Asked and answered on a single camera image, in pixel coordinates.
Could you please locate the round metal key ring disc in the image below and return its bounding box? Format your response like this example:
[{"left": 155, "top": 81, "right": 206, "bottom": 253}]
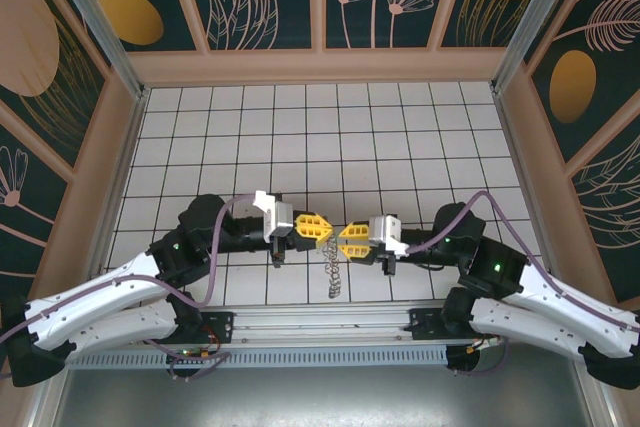
[{"left": 319, "top": 234, "right": 347, "bottom": 301}]

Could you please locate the small electronics board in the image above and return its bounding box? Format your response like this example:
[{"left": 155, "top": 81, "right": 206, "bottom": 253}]
[{"left": 166, "top": 345, "right": 212, "bottom": 365}]

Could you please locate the grey metal panel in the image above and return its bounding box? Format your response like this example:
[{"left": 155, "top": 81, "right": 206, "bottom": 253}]
[{"left": 49, "top": 365, "right": 599, "bottom": 427}]

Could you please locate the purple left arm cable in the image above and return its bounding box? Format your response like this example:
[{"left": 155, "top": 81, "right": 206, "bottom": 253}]
[{"left": 0, "top": 194, "right": 261, "bottom": 383}]

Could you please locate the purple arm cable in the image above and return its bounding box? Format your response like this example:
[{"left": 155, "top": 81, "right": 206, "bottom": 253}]
[
  {"left": 0, "top": 194, "right": 261, "bottom": 383},
  {"left": 404, "top": 190, "right": 640, "bottom": 378}
]

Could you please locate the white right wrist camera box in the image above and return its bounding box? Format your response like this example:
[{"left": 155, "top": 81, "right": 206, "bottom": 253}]
[{"left": 368, "top": 214, "right": 410, "bottom": 256}]

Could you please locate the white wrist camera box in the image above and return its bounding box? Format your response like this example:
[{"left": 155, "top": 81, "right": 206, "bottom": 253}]
[
  {"left": 253, "top": 189, "right": 296, "bottom": 239},
  {"left": 368, "top": 214, "right": 410, "bottom": 256}
]

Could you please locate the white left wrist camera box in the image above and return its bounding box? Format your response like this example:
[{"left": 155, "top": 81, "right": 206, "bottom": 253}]
[{"left": 253, "top": 189, "right": 296, "bottom": 239}]

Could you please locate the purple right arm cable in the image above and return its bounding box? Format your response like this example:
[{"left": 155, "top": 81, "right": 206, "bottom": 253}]
[{"left": 404, "top": 190, "right": 640, "bottom": 378}]

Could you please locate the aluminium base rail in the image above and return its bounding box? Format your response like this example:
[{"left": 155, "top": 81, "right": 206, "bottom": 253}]
[{"left": 47, "top": 300, "right": 594, "bottom": 348}]

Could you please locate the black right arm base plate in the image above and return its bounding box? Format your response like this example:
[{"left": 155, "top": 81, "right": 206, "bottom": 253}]
[{"left": 408, "top": 306, "right": 481, "bottom": 343}]

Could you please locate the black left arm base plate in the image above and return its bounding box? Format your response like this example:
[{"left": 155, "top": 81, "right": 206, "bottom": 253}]
[{"left": 143, "top": 310, "right": 236, "bottom": 346}]

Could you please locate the aluminium side rail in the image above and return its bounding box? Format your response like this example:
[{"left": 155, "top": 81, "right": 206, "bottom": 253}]
[
  {"left": 492, "top": 89, "right": 561, "bottom": 293},
  {"left": 97, "top": 89, "right": 149, "bottom": 278}
]

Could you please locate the grey slotted cable duct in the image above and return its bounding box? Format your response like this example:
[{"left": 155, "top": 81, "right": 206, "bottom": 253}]
[{"left": 67, "top": 344, "right": 449, "bottom": 368}]

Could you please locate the aluminium corner post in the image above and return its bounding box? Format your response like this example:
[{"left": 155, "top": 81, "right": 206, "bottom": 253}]
[
  {"left": 492, "top": 0, "right": 601, "bottom": 93},
  {"left": 42, "top": 0, "right": 149, "bottom": 101}
]

